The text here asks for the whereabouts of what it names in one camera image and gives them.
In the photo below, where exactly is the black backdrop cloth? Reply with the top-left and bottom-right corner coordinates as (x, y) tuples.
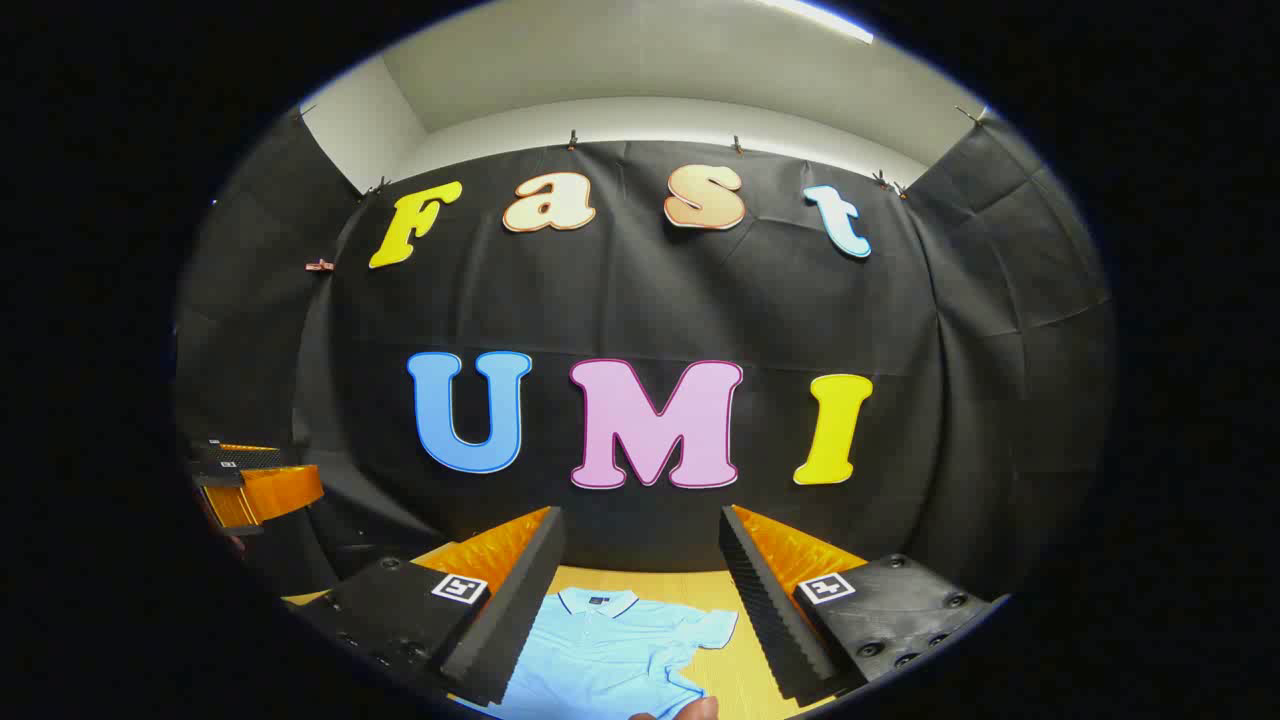
(172, 105), (1116, 601)

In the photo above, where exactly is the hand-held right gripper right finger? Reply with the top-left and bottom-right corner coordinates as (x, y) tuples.
(718, 504), (1011, 706)

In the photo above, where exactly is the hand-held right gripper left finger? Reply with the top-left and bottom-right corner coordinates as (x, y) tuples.
(283, 505), (567, 708)

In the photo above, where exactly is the light blue T-shirt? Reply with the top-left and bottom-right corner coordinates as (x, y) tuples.
(480, 587), (741, 720)

